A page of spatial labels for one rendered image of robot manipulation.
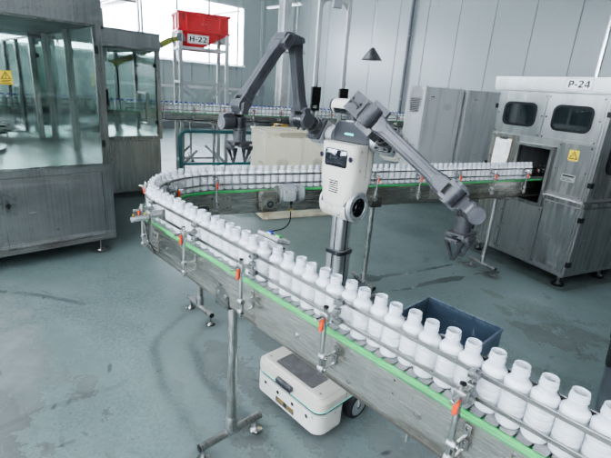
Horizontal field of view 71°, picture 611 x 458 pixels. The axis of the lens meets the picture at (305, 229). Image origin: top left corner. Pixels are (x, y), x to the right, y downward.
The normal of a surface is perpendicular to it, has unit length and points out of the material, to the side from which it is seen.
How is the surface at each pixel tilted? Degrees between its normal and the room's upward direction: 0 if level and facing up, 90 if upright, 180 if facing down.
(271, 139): 90
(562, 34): 90
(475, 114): 90
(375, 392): 90
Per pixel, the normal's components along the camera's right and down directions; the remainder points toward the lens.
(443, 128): 0.42, 0.32
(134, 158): 0.68, 0.28
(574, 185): -0.90, 0.07
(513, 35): -0.73, 0.17
